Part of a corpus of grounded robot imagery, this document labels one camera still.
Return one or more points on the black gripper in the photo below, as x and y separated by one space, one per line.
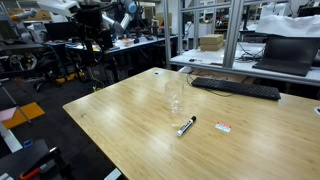
89 18

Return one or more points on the black and white marker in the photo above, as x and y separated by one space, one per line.
186 126

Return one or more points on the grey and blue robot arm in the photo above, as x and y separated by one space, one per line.
125 20

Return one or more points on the clear plastic cup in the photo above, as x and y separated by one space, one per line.
174 95

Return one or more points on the orange and white bowl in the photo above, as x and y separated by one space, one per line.
126 42

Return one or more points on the black monitor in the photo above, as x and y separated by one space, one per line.
61 30

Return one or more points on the cluttered background workbench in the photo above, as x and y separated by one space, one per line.
143 41

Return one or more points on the yellow floor base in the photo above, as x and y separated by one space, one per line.
65 78

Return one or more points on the black office chair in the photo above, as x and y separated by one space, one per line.
50 70

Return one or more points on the small dark table grommet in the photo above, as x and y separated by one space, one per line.
156 72

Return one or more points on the black steering wheel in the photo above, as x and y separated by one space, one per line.
23 61

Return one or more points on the white and orange device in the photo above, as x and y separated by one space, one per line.
23 15

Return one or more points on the small black shelf object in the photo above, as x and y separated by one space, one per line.
192 60

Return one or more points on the orange floor mat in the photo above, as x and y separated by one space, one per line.
25 113

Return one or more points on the grey tripod leg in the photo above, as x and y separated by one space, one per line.
13 100

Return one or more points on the flat cardboard box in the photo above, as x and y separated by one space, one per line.
211 47
211 39

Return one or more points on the pink paper sheet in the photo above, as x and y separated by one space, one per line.
6 114

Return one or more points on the white rack shelf top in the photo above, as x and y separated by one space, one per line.
213 60

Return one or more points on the small blue object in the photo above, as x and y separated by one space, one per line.
28 143

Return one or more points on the white board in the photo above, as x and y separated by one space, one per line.
10 138

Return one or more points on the white flat object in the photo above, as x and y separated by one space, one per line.
113 174

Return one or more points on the flat cardboard sheet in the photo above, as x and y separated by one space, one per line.
230 77

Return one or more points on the black keyboard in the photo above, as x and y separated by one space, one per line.
236 87

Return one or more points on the white plastic cover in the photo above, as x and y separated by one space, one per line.
286 25

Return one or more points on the black laptop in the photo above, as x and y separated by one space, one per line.
288 55

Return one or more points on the white table grommet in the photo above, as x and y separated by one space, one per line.
317 110

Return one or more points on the aluminium frame rack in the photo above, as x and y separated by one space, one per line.
231 33

